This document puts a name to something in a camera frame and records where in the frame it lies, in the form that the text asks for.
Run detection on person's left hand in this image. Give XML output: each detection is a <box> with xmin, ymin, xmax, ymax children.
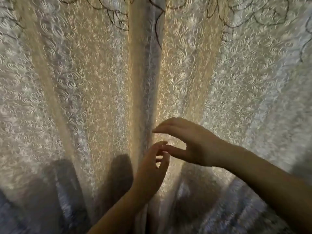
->
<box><xmin>132</xmin><ymin>141</ymin><xmax>170</xmax><ymax>205</ymax></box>

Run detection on person's right hand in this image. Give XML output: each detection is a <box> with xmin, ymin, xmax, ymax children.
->
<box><xmin>152</xmin><ymin>117</ymin><xmax>228</xmax><ymax>167</ymax></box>

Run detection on person's right forearm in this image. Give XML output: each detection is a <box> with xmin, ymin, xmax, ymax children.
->
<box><xmin>218</xmin><ymin>143</ymin><xmax>312</xmax><ymax>234</ymax></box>

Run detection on person's left forearm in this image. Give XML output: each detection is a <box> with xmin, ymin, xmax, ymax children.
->
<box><xmin>86</xmin><ymin>191</ymin><xmax>148</xmax><ymax>234</ymax></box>

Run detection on white lace curtain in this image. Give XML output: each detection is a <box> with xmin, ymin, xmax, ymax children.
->
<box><xmin>144</xmin><ymin>0</ymin><xmax>312</xmax><ymax>234</ymax></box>
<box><xmin>0</xmin><ymin>0</ymin><xmax>161</xmax><ymax>234</ymax></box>

